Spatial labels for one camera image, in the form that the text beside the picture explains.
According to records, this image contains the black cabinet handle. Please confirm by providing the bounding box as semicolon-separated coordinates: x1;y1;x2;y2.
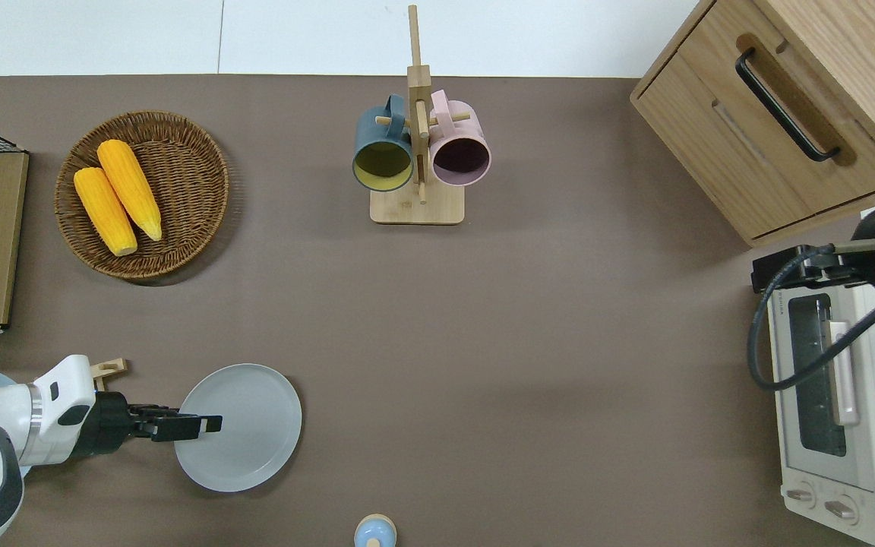
735;47;841;163

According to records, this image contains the dark blue mug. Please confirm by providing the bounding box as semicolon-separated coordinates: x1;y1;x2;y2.
352;93;415;192

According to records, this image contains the wooden mug tree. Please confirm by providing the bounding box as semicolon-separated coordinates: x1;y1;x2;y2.
369;4;476;226

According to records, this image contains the brown wicker basket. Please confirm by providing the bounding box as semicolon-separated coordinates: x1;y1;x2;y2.
54;110;229;280

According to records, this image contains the yellow corn cob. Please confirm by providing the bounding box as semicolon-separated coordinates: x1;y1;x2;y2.
97;139;163;242
73;167;138;257

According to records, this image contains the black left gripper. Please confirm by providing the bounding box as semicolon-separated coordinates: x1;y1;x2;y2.
77;391;223;457

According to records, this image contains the gray plate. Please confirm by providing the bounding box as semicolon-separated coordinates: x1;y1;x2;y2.
174;363;303;493

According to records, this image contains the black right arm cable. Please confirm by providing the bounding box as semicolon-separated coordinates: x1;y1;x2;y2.
747;237;875;415

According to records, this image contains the pink mug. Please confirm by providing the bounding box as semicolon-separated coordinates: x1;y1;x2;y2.
428;90;492;188

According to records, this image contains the wooden drawer cabinet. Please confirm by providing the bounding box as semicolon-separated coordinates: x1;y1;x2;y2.
630;0;875;248

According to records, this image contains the wooden plate rack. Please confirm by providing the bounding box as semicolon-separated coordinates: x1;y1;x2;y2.
90;357;129;392

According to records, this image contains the small blue bell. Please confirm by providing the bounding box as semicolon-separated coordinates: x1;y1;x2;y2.
354;514;397;547

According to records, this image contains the brown table mat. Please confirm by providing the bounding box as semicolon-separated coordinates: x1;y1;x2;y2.
0;74;875;547

